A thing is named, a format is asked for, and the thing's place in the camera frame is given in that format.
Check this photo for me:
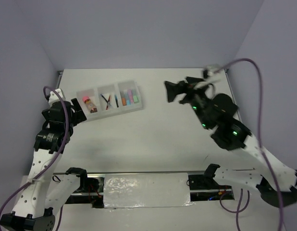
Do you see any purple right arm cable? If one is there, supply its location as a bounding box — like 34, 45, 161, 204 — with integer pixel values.
215, 58, 284, 231

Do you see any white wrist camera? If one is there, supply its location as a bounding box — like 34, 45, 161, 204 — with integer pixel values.
196, 64, 221, 88
46, 89, 65, 107

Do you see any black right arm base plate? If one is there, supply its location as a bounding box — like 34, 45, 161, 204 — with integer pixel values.
186, 174, 232, 192

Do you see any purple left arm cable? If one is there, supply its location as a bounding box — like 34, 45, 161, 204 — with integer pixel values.
0, 86, 69, 231

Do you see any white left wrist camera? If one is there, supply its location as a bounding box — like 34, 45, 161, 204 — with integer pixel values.
46, 89, 65, 107

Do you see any silver foil cover panel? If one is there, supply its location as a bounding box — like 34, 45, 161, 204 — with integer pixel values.
103, 173, 192, 208

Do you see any red pen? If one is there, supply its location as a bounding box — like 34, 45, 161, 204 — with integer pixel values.
106, 94, 111, 110

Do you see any pink-lidded small bottle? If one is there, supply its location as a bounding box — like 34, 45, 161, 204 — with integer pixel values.
82, 96, 98, 114

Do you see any white three-compartment tray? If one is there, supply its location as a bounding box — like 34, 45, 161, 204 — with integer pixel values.
76, 80, 143, 121

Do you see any pink highlighter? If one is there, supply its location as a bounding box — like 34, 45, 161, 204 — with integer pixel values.
128, 90, 134, 104

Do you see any green highlighter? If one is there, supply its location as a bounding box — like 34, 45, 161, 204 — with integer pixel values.
132, 90, 139, 103

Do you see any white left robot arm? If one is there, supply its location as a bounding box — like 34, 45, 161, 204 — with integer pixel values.
0, 99, 89, 231

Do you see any orange highlighter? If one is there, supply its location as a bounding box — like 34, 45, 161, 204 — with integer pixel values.
121, 91, 127, 106

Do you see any blue highlighter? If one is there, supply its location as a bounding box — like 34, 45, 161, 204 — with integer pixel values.
125, 92, 130, 105

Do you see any light blue pen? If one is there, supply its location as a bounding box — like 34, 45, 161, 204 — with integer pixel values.
114, 94, 119, 108

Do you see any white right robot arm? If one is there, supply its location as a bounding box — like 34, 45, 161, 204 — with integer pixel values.
164, 77, 297, 207

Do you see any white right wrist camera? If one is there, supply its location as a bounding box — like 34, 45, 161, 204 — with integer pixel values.
196, 64, 221, 88

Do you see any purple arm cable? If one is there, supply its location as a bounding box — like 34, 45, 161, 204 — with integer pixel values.
0, 86, 69, 231
215, 58, 284, 231

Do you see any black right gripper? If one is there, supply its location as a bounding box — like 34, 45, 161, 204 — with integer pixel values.
161, 77, 208, 128

